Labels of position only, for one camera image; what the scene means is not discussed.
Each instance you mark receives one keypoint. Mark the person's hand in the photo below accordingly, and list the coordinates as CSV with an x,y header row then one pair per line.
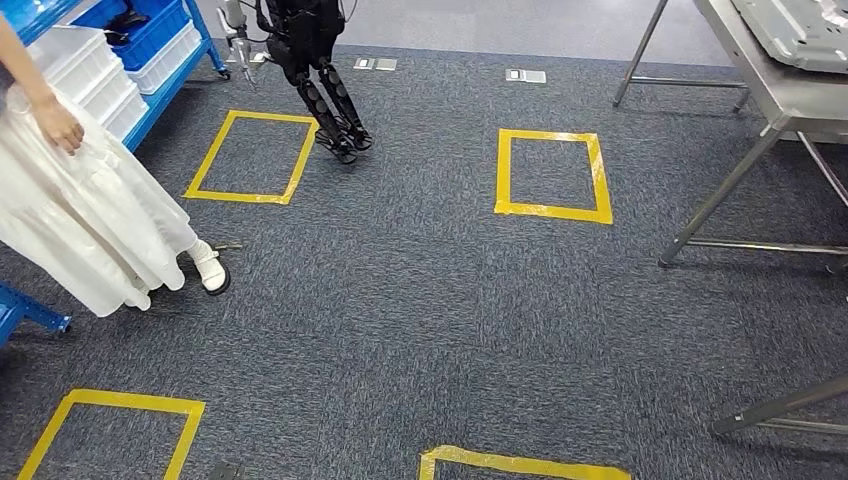
x,y
60,126

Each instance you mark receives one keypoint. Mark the yellow floor tape square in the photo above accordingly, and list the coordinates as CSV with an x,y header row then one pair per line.
x,y
464,457
503,179
199,192
182,430

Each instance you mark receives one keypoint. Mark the black humanoid robot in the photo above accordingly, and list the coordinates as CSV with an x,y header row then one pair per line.
x,y
308,40

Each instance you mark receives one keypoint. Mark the small white storage bin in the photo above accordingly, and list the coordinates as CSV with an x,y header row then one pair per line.
x,y
169,63

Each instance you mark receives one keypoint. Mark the grey floor outlet plate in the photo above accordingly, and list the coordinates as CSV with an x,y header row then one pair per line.
x,y
386,64
364,63

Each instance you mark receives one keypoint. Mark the dark left wrist camera bracket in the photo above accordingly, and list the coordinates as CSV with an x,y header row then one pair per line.
x,y
225,472

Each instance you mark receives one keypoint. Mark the large white storage bin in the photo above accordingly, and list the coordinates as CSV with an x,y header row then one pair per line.
x,y
109,93
129,116
73,56

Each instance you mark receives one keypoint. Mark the small black plastic part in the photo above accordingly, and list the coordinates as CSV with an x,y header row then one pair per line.
x,y
126,26

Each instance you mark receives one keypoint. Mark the small blue storage bin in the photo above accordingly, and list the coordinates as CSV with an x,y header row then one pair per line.
x,y
156,36

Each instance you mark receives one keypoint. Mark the grey stamped metal panel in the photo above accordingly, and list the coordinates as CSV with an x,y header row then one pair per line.
x,y
795,33

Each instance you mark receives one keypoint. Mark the person's forearm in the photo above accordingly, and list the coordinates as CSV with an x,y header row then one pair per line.
x,y
23,66

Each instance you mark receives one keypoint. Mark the white floor plate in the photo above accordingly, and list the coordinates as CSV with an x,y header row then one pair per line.
x,y
525,75

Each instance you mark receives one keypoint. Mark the person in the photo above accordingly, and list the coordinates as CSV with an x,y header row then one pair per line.
x,y
86,218

